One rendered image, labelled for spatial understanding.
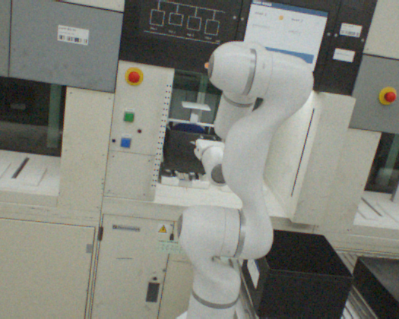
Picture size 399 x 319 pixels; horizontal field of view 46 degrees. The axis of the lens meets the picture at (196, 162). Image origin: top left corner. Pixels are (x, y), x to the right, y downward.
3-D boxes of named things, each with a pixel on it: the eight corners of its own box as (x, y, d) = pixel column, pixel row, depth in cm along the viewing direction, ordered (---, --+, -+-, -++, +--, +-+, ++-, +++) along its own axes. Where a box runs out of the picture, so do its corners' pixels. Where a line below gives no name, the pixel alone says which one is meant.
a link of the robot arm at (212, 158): (232, 148, 146) (204, 144, 144) (241, 162, 133) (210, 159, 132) (228, 172, 148) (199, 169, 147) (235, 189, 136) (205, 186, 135)
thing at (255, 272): (240, 267, 170) (249, 225, 164) (312, 275, 174) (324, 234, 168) (256, 317, 144) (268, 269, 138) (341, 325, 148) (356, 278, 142)
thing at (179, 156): (158, 177, 202) (169, 106, 192) (156, 161, 222) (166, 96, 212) (213, 184, 206) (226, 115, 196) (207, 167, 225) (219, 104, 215)
